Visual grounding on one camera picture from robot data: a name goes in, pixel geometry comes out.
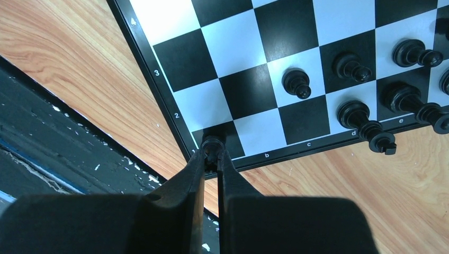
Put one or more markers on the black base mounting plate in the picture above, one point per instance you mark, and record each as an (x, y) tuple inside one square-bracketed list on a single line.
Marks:
[(47, 148)]

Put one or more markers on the black white chessboard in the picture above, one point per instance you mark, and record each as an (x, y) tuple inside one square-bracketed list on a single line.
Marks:
[(216, 67)]

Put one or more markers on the black queen piece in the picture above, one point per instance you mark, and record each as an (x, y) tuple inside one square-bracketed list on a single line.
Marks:
[(403, 97)]

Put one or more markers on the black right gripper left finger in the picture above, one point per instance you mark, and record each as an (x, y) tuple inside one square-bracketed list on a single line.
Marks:
[(167, 220)]

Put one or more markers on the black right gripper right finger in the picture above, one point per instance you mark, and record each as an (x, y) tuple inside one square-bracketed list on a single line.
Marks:
[(250, 222)]

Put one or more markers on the black pawn left pair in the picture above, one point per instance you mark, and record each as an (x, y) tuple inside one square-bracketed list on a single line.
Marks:
[(296, 82)]

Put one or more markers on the black king piece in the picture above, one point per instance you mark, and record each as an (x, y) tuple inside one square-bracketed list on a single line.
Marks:
[(355, 115)]

